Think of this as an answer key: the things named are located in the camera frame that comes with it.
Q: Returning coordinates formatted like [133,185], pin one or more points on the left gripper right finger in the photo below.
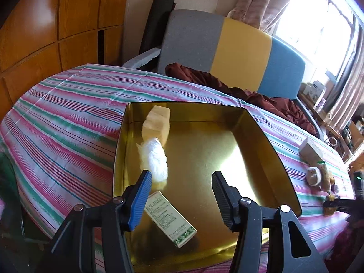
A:
[290,248]

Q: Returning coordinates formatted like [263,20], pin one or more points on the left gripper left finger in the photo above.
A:
[72,248]

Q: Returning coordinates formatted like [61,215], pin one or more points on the yellow knitted sock ball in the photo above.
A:
[329,211]

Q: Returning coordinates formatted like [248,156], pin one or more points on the white cardboard box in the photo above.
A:
[310,152]

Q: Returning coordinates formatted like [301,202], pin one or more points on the green white medicine box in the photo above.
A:
[169,220]

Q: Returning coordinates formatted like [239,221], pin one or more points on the striped bed sheet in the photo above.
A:
[61,136]

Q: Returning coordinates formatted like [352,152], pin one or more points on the white plastic ball in tin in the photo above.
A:
[153,158]

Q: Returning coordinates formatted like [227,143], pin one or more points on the wooden desk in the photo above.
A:
[344,150]

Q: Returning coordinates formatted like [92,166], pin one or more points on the dark red blanket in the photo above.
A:
[282,107]

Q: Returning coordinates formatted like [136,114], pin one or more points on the gold metal tin box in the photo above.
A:
[205,138]

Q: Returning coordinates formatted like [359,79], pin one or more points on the yellow sponge in tin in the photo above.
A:
[157,124]

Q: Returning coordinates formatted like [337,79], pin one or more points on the white appliance box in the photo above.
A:
[315,91]

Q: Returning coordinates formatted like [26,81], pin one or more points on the grey yellow blue headboard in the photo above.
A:
[239,55]

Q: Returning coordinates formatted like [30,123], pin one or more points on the wooden wardrobe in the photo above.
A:
[43,37]

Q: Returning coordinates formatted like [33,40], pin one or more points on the striped curtain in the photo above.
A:
[260,14]

